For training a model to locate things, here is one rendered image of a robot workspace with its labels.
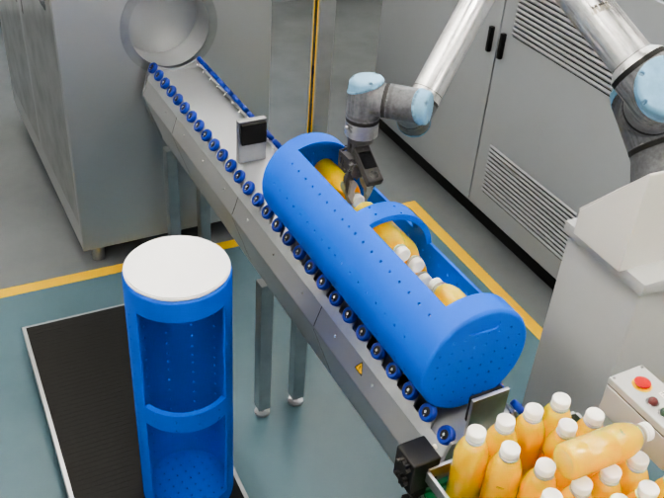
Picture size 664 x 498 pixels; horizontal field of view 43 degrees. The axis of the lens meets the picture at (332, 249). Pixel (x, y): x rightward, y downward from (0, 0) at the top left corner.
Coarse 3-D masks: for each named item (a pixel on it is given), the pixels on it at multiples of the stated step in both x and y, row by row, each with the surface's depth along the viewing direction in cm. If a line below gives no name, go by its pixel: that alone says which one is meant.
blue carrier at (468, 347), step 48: (288, 144) 238; (336, 144) 241; (288, 192) 230; (336, 192) 219; (336, 240) 211; (336, 288) 215; (384, 288) 195; (384, 336) 194; (432, 336) 181; (480, 336) 184; (432, 384) 185; (480, 384) 194
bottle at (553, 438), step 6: (552, 432) 175; (558, 432) 173; (546, 438) 176; (552, 438) 174; (558, 438) 173; (564, 438) 172; (570, 438) 172; (546, 444) 175; (552, 444) 173; (546, 450) 175; (552, 450) 173; (540, 456) 178; (546, 456) 175; (552, 456) 174
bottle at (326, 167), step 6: (318, 162) 247; (324, 162) 246; (330, 162) 246; (318, 168) 246; (324, 168) 244; (330, 168) 243; (336, 168) 243; (324, 174) 243; (330, 174) 242; (336, 174) 241; (342, 174) 241; (330, 180) 241; (336, 180) 239; (342, 180) 238; (336, 186) 238; (342, 192) 237; (360, 192) 238
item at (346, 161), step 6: (348, 138) 225; (348, 144) 229; (354, 144) 224; (360, 144) 223; (366, 144) 224; (342, 150) 232; (348, 150) 230; (342, 156) 230; (348, 156) 228; (342, 162) 232; (348, 162) 228; (354, 162) 226; (342, 168) 232; (348, 168) 229; (354, 168) 227; (354, 174) 228; (360, 174) 229
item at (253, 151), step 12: (240, 120) 278; (252, 120) 278; (264, 120) 280; (240, 132) 278; (252, 132) 279; (264, 132) 281; (240, 144) 281; (252, 144) 283; (264, 144) 286; (240, 156) 284; (252, 156) 286; (264, 156) 288
